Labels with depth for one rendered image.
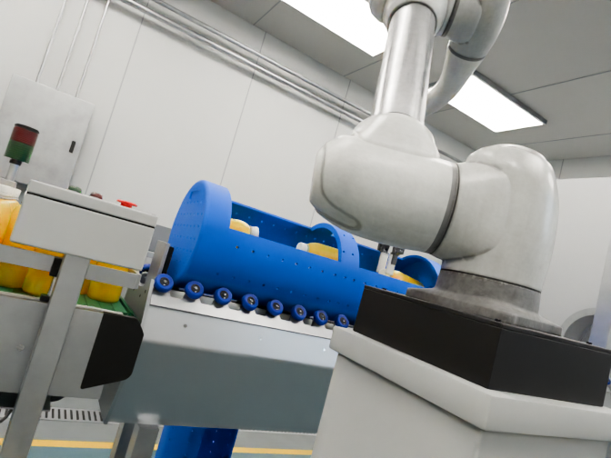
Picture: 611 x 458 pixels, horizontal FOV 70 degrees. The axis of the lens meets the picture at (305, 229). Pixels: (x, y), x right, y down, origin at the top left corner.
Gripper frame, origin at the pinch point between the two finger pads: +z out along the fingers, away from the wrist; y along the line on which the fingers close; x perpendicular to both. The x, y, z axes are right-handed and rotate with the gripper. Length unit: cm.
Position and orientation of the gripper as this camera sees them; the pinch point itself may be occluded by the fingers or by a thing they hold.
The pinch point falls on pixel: (386, 263)
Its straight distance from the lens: 151.3
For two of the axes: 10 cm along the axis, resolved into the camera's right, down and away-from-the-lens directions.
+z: -2.6, 9.6, -0.8
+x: -8.3, -2.7, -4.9
